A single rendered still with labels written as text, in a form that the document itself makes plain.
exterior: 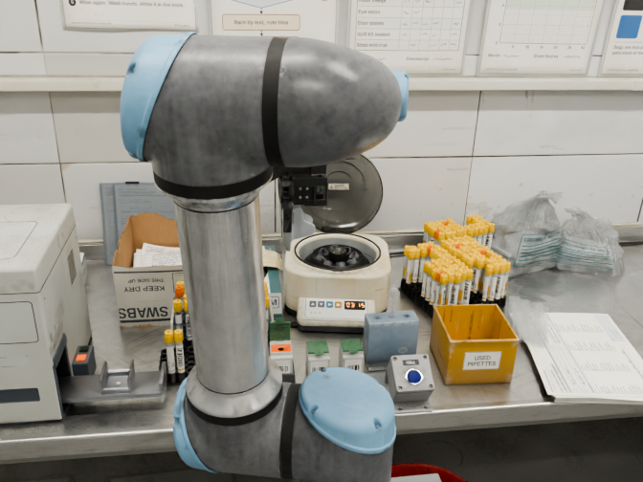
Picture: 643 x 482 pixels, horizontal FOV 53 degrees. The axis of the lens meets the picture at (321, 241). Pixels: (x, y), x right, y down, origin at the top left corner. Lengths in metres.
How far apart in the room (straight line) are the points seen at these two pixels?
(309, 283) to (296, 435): 0.65
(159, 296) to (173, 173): 0.83
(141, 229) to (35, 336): 0.58
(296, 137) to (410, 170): 1.18
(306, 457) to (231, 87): 0.44
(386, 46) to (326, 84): 1.07
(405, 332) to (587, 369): 0.37
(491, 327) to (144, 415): 0.71
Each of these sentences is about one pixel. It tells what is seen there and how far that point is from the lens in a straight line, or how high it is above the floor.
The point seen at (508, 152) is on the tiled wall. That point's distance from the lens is 1.79.
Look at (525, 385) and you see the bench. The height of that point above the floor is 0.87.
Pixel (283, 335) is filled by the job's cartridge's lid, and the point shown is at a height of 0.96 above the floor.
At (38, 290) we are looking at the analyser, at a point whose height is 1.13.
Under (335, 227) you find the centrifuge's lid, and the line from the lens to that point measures 1.64.
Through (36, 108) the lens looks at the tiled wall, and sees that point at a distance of 1.67.
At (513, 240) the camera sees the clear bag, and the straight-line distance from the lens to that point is 1.70.
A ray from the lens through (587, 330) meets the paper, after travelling 1.52.
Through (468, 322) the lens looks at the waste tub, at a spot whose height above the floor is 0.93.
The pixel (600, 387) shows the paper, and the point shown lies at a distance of 1.35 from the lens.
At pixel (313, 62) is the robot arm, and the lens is 0.56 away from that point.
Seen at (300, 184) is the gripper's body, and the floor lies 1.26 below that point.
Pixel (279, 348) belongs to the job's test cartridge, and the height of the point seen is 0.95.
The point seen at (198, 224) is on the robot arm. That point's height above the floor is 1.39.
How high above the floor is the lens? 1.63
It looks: 25 degrees down
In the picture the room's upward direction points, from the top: 2 degrees clockwise
